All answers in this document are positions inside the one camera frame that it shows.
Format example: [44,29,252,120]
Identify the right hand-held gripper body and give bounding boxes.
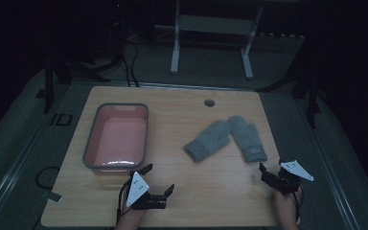
[260,159,315,196]

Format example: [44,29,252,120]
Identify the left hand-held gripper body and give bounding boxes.
[124,171,169,211]

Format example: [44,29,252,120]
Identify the grey mitten with label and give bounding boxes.
[228,115,268,164]

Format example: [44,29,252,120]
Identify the pink basin with grey rim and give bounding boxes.
[81,102,150,175]

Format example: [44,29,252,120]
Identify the plain grey mitten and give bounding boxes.
[183,120,232,164]

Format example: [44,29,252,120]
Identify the person's right hand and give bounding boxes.
[273,186,302,222]

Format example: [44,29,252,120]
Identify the person's left hand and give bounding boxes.
[117,188,148,225]

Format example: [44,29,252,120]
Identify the black tripod stand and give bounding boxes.
[257,41,329,129]
[36,54,124,115]

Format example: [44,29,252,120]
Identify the grey tape piece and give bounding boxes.
[40,190,63,203]

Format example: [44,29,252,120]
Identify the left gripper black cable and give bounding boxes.
[115,179,132,225]

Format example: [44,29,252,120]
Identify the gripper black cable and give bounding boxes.
[115,179,132,225]
[294,184,305,225]

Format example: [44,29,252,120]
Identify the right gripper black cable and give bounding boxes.
[294,184,305,225]

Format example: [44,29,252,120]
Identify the black cable loop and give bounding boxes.
[34,165,61,190]

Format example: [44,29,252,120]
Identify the black floor cables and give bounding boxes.
[120,39,141,88]

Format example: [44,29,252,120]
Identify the white metal desk frame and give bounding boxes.
[154,0,301,81]

